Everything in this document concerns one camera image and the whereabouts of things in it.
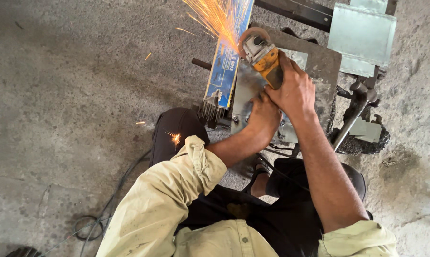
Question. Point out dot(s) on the person's right hand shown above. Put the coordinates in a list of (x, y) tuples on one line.
[(297, 92)]

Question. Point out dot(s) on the person's left hand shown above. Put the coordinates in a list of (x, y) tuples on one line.
[(263, 119)]

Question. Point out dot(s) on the person's left fingers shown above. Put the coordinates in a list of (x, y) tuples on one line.
[(258, 101)]

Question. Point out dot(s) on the shiny metal sheet workpiece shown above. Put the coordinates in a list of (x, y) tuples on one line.
[(246, 89)]

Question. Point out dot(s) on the yellow angle grinder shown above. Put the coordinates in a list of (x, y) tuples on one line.
[(264, 57)]

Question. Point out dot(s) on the blue welding electrode box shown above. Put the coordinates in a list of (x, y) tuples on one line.
[(223, 71)]

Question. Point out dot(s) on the bundle of grey welding electrodes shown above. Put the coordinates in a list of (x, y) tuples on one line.
[(212, 110)]

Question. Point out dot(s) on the rusty metal rod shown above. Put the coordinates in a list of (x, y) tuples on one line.
[(200, 63)]

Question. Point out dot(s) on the dark steel work plate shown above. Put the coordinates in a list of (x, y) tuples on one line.
[(325, 71)]

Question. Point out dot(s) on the black sandal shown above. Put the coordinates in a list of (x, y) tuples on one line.
[(254, 176)]

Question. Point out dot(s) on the black steel bar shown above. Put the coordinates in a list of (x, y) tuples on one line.
[(297, 12)]

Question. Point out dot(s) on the dark iron bench vise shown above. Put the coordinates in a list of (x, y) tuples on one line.
[(357, 101)]

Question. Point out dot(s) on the small cut metal sheet pieces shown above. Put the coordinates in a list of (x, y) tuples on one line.
[(366, 130)]

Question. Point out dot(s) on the person's black trousers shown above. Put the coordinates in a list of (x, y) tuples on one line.
[(289, 214)]

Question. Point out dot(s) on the galvanized folded metal sheet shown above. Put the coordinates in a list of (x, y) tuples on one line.
[(361, 35)]

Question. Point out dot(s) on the person's beige shirt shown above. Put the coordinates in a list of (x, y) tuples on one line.
[(157, 210)]

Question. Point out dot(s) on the black ribbed object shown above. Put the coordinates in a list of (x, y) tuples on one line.
[(24, 252)]

